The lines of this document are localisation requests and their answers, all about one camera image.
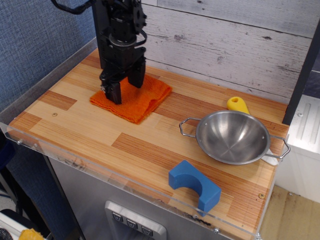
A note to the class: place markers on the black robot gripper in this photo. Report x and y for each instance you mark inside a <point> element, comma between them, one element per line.
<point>130,64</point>

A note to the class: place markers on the orange knitted towel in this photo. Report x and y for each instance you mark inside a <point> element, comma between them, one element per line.
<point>136,103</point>

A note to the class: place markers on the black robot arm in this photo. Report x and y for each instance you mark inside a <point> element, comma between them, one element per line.
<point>120,39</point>

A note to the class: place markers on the blue arch foam block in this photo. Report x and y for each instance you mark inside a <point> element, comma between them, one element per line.
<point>185,175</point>

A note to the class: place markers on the stainless steel cabinet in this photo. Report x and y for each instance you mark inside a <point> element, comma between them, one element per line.
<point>87,196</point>

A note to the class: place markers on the clear acrylic table guard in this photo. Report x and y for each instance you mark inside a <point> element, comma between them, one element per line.
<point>138,158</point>

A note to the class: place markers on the silver button control panel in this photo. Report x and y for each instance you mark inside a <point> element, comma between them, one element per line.
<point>126,224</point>

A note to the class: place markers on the yellow black bag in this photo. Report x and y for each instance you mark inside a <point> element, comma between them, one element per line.
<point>27,234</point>

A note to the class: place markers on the white ribbed appliance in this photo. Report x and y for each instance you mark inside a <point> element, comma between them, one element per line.
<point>304,130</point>

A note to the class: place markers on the black left upright post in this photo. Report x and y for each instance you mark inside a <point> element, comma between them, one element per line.
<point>102,12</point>

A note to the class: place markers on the steel two-handled bowl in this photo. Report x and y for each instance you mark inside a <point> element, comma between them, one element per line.
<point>231,137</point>

